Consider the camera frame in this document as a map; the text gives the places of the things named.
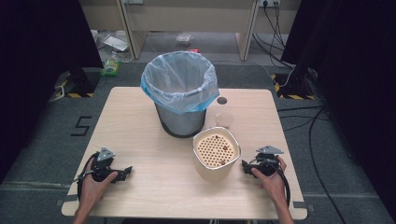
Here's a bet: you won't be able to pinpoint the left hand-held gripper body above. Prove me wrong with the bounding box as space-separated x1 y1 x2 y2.
90 147 124 183

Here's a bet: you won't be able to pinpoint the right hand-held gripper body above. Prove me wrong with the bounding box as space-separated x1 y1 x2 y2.
247 145 285 179

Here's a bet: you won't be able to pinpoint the beige container with perforated strainer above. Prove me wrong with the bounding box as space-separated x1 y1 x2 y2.
191 126 243 184

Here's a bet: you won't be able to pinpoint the grey trash bin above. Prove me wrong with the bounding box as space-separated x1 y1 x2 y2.
154 102 207 139

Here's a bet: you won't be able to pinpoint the person's right hand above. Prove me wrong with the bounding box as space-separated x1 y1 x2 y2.
250 156 288 207

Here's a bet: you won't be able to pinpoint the person's left hand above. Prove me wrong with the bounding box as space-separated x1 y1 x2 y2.
78 158 120 216

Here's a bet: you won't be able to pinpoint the brown food scraps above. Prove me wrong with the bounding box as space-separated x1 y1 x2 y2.
214 134 230 166

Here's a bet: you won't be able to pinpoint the clear plastic cup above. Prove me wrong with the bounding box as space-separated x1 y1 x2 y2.
215 112 234 130

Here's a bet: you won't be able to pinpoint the black stand base striped tape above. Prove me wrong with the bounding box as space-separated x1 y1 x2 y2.
270 72 317 101
54 67 102 99

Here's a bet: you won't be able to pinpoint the green packet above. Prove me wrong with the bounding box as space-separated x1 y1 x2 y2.
99 51 121 77

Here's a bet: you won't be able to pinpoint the blue plastic bin liner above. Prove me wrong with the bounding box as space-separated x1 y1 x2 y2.
140 50 220 116

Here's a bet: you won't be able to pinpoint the white paper sheet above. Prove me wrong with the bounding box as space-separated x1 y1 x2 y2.
102 34 130 53

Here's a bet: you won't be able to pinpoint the black curtain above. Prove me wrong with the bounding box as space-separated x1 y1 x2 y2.
280 0 396 216
0 0 105 185

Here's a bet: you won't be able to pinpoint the clear plastic package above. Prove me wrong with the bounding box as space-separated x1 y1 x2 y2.
175 33 194 45

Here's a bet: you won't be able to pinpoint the light wooden desk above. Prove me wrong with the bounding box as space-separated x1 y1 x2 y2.
78 0 303 63

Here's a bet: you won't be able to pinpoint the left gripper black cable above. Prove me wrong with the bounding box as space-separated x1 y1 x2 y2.
76 152 100 202

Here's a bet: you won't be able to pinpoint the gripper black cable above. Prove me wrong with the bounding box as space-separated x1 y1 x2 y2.
273 161 291 209
76 152 100 202

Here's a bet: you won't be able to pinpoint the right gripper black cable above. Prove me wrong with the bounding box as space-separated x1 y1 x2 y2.
273 161 291 209

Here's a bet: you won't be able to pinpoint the black floor cable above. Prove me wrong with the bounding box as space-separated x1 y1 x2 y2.
276 105 348 224

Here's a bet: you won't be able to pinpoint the thin white cable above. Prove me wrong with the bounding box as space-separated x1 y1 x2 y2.
214 60 296 89

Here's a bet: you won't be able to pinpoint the black cables bundle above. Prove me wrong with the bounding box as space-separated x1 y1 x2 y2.
251 1 295 70

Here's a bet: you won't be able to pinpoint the white wall socket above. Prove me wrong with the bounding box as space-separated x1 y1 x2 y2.
258 0 282 8

